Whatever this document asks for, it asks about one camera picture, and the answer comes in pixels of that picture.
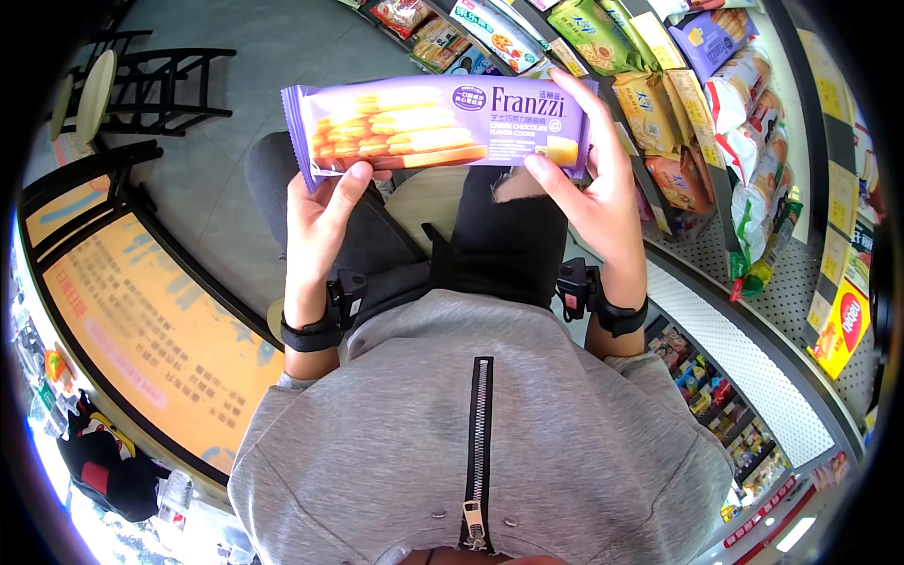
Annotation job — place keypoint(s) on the window with orange poster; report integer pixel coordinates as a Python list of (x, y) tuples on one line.
[(148, 318)]

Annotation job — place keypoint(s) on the black frame stool beige seat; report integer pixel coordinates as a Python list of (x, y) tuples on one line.
[(62, 106), (176, 92)]

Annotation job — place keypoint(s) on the person's body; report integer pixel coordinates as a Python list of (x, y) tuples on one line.
[(395, 438)]

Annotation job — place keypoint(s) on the person's left fingers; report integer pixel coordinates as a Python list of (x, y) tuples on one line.
[(382, 175)]

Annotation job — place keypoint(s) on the person's right fingers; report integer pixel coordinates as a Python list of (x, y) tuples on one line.
[(594, 161)]

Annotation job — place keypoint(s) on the person's right index finger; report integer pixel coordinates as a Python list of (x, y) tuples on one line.
[(590, 102)]

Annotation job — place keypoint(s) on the person's left thumb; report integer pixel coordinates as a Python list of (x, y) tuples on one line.
[(351, 187)]

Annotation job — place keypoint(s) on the full shop shelf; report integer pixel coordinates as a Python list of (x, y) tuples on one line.
[(713, 113)]

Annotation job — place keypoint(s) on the purple cookie packet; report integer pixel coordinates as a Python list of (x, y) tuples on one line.
[(438, 123)]

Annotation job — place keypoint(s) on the black wrist band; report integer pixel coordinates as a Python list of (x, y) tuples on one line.
[(614, 314), (318, 326)]

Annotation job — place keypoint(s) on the person's legs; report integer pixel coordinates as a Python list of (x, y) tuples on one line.
[(508, 240)]

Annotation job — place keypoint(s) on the black red yellow bag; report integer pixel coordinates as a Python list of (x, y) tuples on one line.
[(113, 466)]

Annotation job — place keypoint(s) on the person's right hand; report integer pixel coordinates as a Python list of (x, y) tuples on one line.
[(607, 212)]

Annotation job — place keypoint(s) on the person's left hand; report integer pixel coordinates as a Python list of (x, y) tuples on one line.
[(311, 240)]

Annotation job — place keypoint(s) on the person's right thumb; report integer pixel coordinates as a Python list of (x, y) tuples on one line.
[(551, 176)]

